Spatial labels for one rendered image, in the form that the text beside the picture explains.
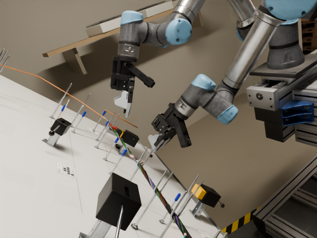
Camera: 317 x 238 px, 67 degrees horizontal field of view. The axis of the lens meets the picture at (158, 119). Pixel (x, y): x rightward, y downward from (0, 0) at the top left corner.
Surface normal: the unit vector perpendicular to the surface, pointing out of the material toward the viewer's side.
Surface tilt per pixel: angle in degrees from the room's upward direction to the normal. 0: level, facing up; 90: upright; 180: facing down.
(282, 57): 72
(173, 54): 90
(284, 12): 87
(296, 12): 87
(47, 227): 53
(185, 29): 90
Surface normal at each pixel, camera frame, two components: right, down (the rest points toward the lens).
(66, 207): 0.53, -0.85
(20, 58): 0.52, 0.21
